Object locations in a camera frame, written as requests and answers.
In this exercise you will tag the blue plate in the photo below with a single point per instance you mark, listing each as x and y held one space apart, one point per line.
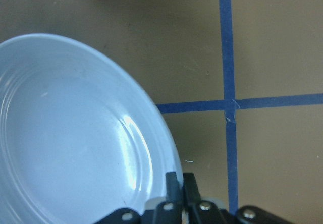
79 137

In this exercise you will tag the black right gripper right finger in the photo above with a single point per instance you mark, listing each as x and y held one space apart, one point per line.
199 210

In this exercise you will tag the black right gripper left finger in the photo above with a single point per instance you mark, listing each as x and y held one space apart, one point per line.
169 211

